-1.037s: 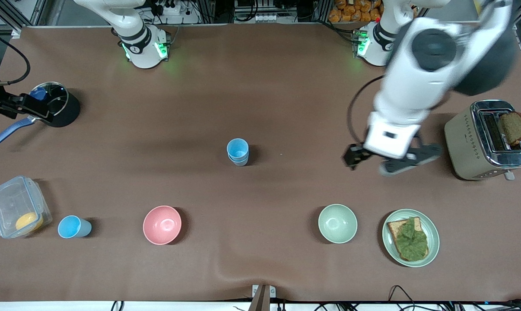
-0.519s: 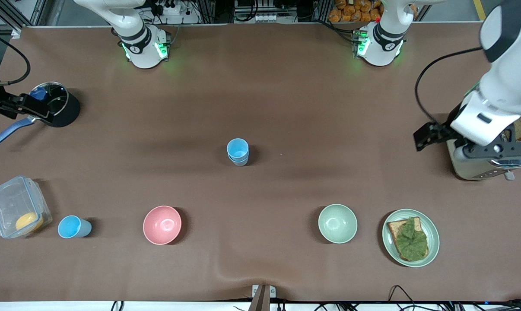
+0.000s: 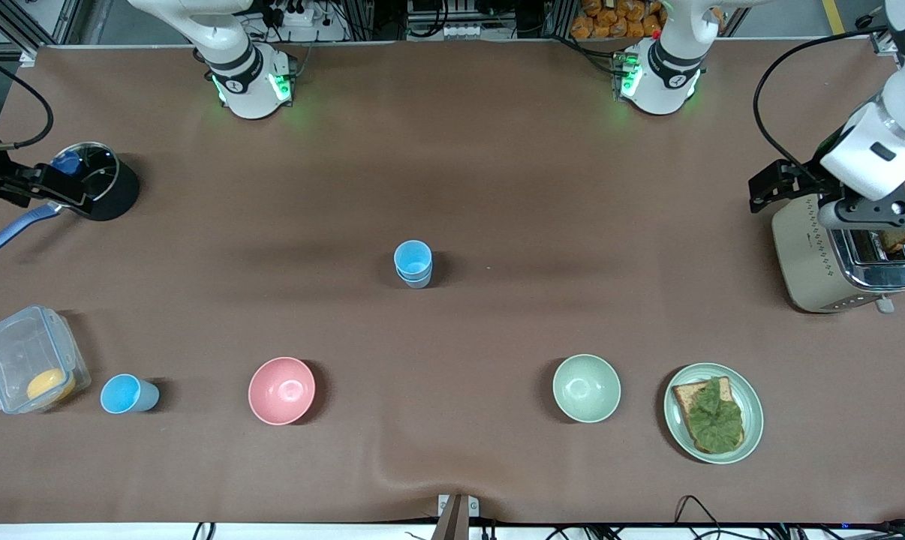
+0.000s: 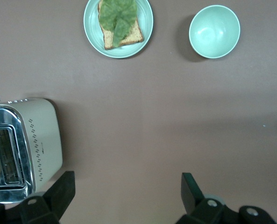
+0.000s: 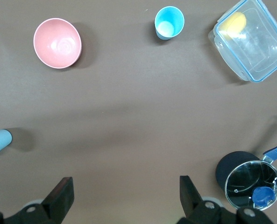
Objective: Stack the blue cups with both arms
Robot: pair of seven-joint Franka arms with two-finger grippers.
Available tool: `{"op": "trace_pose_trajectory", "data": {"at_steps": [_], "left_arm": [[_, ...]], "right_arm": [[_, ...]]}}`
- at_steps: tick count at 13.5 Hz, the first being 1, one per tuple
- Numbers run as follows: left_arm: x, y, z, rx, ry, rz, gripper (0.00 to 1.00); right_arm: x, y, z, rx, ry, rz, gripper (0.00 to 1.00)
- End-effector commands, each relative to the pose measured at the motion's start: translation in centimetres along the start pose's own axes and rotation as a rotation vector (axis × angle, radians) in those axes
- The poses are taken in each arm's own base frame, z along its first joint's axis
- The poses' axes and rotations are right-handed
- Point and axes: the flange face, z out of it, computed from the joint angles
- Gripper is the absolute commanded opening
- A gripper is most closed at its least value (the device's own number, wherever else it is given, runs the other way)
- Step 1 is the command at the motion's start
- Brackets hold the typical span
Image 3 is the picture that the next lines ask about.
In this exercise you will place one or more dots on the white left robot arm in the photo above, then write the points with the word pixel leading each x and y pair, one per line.
pixel 662 75

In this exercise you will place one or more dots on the white power strip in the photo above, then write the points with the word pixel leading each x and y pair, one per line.
pixel 295 15

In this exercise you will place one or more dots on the pale green bowl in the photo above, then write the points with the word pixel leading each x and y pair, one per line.
pixel 586 388

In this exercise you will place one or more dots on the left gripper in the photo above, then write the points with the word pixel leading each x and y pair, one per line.
pixel 804 180

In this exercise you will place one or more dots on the clear plastic storage container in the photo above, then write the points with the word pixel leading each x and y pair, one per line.
pixel 17 352

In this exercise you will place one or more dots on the green lettuce leaf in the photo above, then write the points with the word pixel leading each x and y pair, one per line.
pixel 715 420

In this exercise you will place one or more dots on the metal table clamp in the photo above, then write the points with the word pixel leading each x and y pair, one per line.
pixel 457 516

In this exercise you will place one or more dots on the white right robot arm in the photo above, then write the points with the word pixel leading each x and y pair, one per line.
pixel 246 82

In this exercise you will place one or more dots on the brown bread slice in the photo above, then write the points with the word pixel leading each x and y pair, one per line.
pixel 684 397

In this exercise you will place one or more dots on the yellow round food item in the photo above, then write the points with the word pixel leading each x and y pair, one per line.
pixel 50 385

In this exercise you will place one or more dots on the dark toast slice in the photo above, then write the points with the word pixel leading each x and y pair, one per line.
pixel 899 240

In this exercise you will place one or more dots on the orange snack packets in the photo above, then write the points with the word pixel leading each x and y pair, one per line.
pixel 617 19

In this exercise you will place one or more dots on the pink bowl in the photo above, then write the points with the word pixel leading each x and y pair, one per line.
pixel 281 391

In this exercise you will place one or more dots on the small blue round object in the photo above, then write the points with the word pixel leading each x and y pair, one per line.
pixel 66 161

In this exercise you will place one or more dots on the light blue plastic cup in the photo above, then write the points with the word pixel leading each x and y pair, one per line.
pixel 126 394
pixel 413 256
pixel 415 281

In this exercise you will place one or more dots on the pale green plate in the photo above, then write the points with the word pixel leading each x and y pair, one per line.
pixel 753 409

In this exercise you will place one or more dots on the beige and chrome toaster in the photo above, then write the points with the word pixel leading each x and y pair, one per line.
pixel 809 255

